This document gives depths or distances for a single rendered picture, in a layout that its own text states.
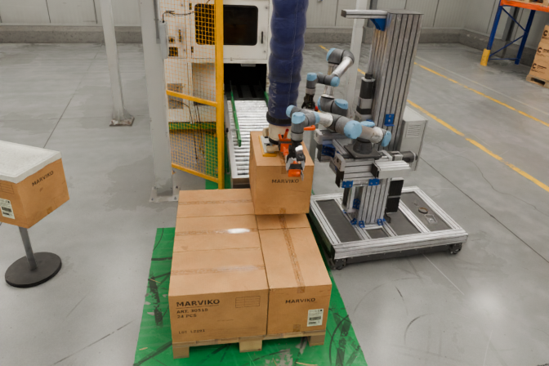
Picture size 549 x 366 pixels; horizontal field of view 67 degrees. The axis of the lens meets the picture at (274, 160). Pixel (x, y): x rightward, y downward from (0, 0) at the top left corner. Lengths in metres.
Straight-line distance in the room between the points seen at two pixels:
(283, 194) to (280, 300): 0.73
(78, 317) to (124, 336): 0.40
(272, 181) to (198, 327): 1.04
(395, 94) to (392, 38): 0.43
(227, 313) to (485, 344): 1.83
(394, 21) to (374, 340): 2.23
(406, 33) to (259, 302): 2.12
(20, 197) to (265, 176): 1.60
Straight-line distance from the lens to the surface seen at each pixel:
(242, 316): 2.78
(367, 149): 3.20
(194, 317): 2.76
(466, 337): 3.47
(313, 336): 3.02
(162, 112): 4.12
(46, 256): 4.00
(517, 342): 3.62
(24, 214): 3.24
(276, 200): 2.97
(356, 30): 6.40
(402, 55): 3.29
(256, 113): 5.25
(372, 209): 3.79
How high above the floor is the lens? 2.38
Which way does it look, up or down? 27 degrees down
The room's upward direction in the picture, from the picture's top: 3 degrees clockwise
